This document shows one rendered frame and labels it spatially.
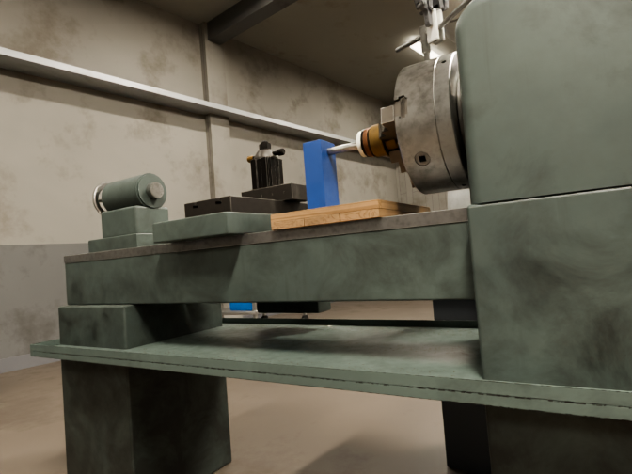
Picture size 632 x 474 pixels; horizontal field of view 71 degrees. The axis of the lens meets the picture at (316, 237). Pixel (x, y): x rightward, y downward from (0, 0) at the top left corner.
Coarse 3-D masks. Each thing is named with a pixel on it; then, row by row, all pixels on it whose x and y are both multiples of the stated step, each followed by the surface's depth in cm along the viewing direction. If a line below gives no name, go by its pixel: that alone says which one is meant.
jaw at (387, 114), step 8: (400, 104) 98; (384, 112) 102; (392, 112) 100; (400, 112) 98; (384, 120) 101; (392, 120) 100; (384, 128) 106; (392, 128) 104; (384, 136) 109; (392, 136) 109
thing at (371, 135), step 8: (368, 128) 116; (376, 128) 113; (360, 136) 116; (368, 136) 115; (376, 136) 113; (360, 144) 116; (368, 144) 115; (376, 144) 113; (384, 144) 113; (392, 144) 112; (368, 152) 116; (376, 152) 115; (384, 152) 114
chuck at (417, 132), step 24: (408, 72) 100; (432, 72) 96; (408, 96) 96; (432, 96) 93; (408, 120) 96; (432, 120) 93; (408, 144) 97; (432, 144) 95; (408, 168) 101; (432, 168) 98; (432, 192) 108
